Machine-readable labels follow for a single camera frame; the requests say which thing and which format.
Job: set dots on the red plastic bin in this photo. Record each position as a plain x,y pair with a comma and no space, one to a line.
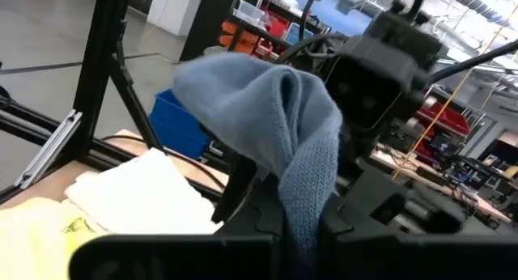
445,118

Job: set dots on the silver aluminium bracket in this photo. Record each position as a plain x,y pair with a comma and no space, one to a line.
48,150

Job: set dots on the blue knit cloth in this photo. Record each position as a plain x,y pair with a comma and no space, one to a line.
259,102

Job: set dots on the wooden work table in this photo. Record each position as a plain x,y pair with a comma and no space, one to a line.
445,183

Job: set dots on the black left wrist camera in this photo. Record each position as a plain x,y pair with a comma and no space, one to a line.
368,94

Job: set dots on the blue plastic storage bin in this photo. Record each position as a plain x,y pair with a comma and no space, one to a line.
178,126

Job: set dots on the white lace cloth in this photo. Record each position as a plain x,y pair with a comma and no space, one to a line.
141,191

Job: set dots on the storage shelf with bins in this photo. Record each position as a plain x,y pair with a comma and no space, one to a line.
259,25

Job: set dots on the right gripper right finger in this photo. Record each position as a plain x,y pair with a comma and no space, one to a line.
334,221

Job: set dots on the yellow cloth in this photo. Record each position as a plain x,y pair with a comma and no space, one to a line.
32,239

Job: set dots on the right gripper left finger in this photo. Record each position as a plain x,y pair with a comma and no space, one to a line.
263,215

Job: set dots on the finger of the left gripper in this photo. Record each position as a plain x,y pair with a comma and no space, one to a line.
234,187

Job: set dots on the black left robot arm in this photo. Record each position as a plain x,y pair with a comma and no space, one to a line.
404,33

